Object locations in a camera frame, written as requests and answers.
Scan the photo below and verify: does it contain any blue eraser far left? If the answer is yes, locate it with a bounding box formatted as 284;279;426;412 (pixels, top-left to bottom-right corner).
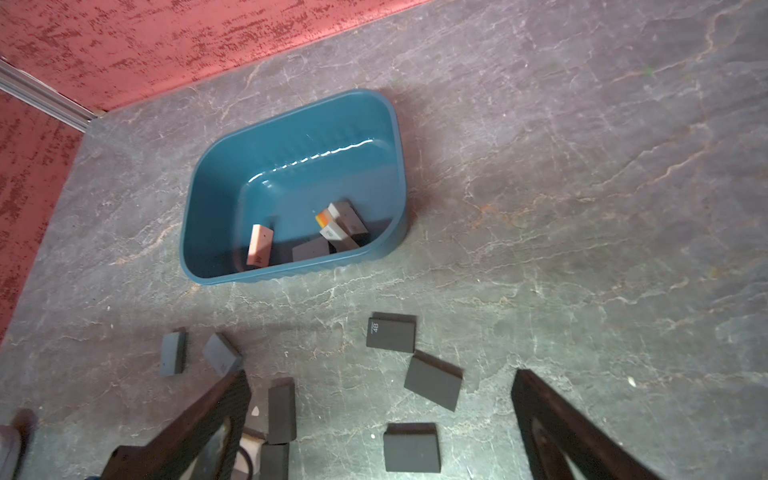
292;236;331;262

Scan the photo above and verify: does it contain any black eraser mid right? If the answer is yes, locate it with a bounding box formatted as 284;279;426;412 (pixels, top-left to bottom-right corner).
383;423;442;473

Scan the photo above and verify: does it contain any orange eraser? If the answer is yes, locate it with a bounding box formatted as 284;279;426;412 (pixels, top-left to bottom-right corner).
315;209;334;228

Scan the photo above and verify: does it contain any white eraser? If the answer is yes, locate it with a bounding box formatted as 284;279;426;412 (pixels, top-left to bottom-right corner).
231;428;266;479

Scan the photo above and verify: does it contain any black eraser tilted right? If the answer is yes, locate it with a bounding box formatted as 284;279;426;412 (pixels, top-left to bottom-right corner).
404;350;463;411

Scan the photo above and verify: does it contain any blue eraser tilted top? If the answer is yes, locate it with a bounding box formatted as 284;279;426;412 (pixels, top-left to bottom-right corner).
203;332;243;377

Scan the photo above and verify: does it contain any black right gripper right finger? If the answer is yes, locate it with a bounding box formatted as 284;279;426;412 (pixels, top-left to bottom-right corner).
511;369;658;479

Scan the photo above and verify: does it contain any black eraser lower centre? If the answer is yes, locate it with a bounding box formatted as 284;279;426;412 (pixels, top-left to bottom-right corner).
259;443;290;480

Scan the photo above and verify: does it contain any teal plastic storage box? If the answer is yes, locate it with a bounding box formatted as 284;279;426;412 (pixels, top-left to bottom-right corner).
180;89;408;285

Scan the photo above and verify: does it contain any pink eraser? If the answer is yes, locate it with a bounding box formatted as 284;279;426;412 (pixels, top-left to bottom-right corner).
246;224;274;268

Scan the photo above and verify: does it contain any blue eraser upright top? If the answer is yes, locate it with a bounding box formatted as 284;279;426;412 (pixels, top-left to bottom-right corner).
160;330;187;377

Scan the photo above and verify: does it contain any black eraser upper centre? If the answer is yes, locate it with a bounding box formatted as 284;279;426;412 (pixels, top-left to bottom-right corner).
267;377;297;444

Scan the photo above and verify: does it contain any black eraser top right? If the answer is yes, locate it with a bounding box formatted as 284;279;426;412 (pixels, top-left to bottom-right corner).
366;312;417;353

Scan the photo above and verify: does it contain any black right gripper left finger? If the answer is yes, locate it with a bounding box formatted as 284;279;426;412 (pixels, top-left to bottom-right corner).
100;370;251;479

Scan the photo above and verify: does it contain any left corner aluminium post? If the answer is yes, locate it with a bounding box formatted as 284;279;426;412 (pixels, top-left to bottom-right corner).
1;59;98;132

